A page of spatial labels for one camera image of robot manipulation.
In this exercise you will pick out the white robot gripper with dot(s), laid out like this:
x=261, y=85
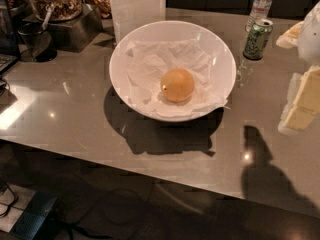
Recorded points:
x=310, y=37

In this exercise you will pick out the orange fruit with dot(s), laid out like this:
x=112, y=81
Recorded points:
x=177, y=85

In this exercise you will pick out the white ceramic bowl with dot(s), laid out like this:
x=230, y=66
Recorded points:
x=172, y=31

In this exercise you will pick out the glass bowl of nuts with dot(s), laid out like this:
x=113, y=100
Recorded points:
x=62, y=10

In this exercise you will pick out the green soda can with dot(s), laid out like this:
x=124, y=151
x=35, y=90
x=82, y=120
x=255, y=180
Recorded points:
x=257, y=39

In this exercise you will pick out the clear plastic water bottle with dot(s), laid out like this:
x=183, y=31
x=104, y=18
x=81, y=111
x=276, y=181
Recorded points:
x=259, y=10

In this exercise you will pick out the white crumpled paper napkin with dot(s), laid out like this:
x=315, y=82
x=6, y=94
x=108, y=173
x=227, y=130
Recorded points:
x=149, y=61

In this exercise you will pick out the white paper towel roll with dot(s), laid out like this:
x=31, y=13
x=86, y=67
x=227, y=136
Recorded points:
x=127, y=15

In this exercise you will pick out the dark metal stand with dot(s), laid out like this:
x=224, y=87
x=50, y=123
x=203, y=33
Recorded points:
x=75, y=34

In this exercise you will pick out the dark glass cup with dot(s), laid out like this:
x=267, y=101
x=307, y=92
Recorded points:
x=38, y=41

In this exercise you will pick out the black laptop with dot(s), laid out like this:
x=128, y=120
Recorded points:
x=9, y=50

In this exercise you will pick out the dark floor box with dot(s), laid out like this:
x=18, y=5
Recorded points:
x=31, y=220

